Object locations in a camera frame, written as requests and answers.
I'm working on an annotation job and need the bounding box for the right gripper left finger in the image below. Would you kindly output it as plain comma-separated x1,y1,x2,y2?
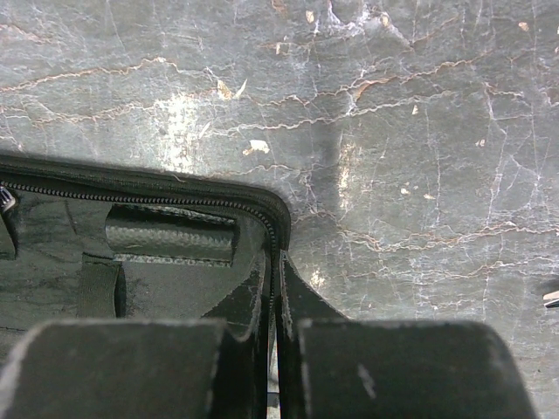
1,255,267,418

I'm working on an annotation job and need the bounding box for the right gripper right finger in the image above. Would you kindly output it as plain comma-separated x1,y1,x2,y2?
277,253,536,418

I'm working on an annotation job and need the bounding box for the black tool case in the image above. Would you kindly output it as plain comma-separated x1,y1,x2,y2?
1,155,291,366

